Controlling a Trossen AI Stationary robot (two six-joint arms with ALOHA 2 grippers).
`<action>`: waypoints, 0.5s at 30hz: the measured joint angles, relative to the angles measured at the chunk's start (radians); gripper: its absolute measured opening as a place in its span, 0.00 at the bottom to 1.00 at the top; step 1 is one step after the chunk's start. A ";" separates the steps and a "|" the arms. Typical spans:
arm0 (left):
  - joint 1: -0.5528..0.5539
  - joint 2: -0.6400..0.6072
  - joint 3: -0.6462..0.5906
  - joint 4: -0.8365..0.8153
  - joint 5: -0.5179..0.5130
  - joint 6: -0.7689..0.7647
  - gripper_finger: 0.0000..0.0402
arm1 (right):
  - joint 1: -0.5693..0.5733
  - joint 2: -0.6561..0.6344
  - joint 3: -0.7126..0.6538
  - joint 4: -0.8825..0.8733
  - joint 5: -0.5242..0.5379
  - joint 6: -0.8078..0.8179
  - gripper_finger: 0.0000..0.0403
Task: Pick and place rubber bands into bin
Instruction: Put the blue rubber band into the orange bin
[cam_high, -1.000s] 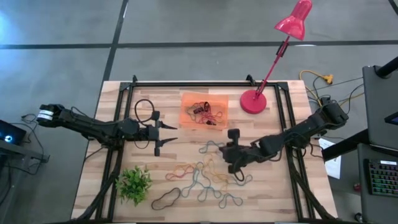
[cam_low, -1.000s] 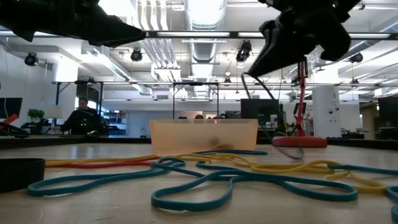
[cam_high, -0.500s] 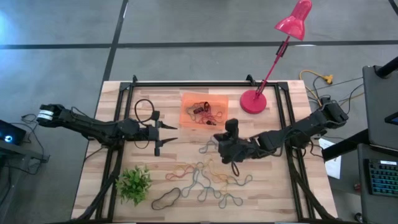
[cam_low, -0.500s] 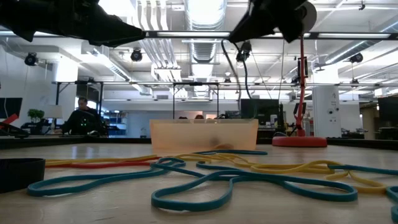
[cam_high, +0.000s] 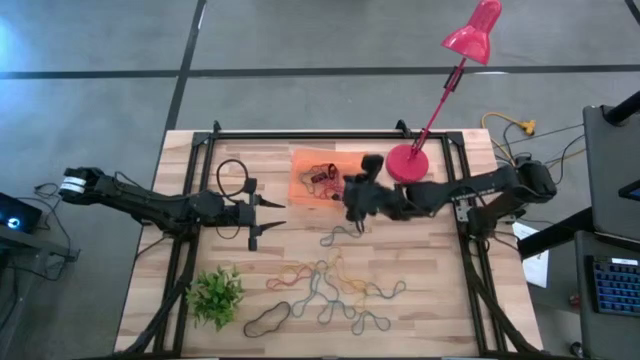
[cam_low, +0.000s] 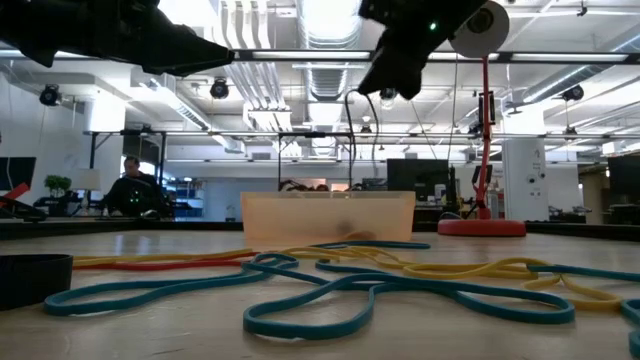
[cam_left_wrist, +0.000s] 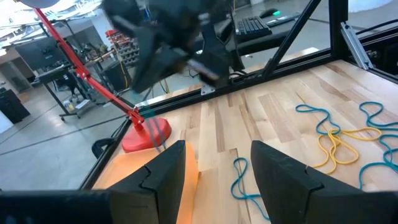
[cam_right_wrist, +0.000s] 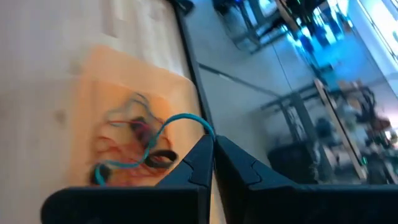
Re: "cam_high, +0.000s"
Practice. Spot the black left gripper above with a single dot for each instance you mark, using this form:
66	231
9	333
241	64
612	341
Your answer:
245	215

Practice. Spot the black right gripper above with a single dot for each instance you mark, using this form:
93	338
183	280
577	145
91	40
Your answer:
370	197

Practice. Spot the black wide rubber band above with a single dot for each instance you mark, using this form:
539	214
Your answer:
337	196

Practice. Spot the small dark wide rubber band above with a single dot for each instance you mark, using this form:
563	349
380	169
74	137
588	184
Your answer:
318	177

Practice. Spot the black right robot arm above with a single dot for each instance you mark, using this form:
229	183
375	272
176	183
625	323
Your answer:
475	190

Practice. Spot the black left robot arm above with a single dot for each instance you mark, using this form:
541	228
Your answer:
150	202

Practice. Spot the orange translucent plastic bin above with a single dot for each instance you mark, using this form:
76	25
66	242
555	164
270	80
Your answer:
302	160

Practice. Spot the red desk lamp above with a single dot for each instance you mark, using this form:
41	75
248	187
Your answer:
407	165

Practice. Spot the green artificial plant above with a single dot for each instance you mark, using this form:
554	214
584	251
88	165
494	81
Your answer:
215	300

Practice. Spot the white paper sheet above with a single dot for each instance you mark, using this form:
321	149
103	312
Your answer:
537	267

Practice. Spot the black desk leg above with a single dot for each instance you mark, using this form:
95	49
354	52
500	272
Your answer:
555	232

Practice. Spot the grey metal stand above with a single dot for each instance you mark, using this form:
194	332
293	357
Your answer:
30	240

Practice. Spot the black laptop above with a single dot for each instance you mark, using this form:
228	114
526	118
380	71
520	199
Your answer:
20	212

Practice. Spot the dark grey desk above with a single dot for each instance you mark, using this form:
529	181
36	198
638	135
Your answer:
585	325

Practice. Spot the backlit keyboard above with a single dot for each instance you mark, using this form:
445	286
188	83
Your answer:
617	287

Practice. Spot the black tablet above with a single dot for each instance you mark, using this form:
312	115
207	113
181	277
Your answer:
631	191

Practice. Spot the black pole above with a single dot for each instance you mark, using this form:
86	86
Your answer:
625	107

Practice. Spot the black aluminium table frame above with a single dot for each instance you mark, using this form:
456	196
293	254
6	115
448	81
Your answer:
325	135

